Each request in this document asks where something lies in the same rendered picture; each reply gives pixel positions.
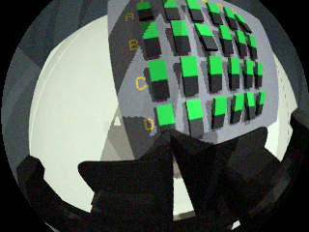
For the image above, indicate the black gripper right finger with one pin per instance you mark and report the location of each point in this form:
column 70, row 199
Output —
column 200, row 163

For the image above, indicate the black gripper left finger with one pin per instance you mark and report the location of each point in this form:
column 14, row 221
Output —
column 153, row 173

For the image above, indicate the grey switch panel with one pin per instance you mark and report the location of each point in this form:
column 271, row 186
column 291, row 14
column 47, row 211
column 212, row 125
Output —
column 203, row 67

